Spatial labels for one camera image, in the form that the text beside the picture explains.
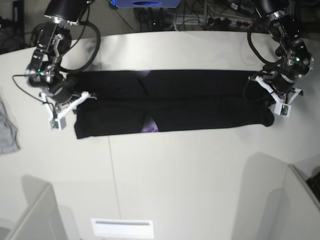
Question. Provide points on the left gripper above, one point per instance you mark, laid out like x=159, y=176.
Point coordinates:
x=294, y=63

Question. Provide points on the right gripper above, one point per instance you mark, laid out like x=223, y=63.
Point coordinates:
x=53, y=41

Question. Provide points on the black T-shirt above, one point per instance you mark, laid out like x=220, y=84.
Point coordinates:
x=133, y=102

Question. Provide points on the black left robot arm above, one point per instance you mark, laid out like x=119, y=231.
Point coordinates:
x=271, y=12

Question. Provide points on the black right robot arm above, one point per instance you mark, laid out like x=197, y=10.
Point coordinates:
x=67, y=13

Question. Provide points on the blue device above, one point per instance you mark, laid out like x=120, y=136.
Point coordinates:
x=145, y=3

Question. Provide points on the grey cloth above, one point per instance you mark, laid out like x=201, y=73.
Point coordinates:
x=8, y=133

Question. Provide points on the black keyboard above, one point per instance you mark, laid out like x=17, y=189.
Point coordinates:
x=314, y=184

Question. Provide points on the grey partition panel right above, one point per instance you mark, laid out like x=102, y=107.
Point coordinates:
x=292, y=212

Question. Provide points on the grey partition panel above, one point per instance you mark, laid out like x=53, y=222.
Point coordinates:
x=43, y=218
x=292, y=212

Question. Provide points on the white paper label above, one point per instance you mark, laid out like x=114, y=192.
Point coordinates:
x=126, y=229

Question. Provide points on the grey partition panel left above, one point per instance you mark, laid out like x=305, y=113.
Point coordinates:
x=43, y=218

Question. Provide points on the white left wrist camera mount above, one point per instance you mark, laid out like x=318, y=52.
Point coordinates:
x=283, y=101

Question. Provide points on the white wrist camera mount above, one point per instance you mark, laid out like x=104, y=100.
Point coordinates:
x=283, y=101
x=58, y=111

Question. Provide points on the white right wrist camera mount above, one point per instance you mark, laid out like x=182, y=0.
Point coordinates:
x=58, y=111

